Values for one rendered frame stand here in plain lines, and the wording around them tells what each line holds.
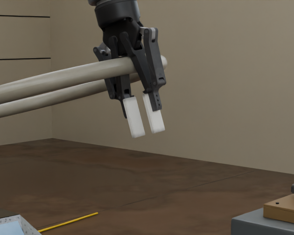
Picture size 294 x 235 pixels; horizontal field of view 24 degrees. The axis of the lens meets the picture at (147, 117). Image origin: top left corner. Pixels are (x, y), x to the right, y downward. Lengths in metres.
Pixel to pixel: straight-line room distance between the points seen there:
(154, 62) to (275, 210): 0.67
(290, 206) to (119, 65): 0.70
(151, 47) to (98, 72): 0.10
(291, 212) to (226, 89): 5.07
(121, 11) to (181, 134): 5.96
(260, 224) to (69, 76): 0.73
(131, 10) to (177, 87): 5.92
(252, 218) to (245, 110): 4.91
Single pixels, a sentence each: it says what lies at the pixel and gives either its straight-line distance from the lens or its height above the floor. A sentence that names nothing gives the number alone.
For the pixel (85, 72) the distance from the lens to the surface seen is 1.10.
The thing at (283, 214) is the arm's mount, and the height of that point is 0.82.
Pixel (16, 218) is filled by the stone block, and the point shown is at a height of 0.86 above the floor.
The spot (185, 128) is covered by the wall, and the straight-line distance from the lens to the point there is 7.03.
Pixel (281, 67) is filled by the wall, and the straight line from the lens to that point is 6.34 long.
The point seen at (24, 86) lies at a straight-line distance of 1.09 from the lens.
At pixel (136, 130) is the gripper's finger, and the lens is 1.18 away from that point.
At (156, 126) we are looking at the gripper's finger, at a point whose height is 1.09.
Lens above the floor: 1.24
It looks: 7 degrees down
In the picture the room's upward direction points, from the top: straight up
